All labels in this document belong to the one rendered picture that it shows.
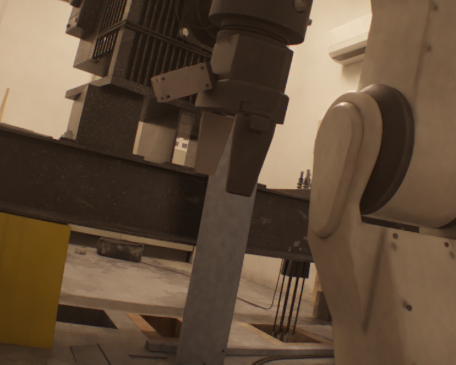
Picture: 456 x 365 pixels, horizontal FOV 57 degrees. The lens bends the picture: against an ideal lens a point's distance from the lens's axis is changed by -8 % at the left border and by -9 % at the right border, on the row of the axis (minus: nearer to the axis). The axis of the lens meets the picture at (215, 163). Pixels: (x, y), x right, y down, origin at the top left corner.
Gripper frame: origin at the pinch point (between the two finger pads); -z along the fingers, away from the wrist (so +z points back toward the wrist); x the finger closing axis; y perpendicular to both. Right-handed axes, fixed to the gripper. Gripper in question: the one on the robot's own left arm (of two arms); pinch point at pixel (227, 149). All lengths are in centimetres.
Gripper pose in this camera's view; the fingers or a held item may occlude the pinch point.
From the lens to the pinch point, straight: 40.5
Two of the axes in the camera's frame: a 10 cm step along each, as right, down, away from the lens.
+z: 2.4, -9.7, -0.7
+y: -9.3, -2.1, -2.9
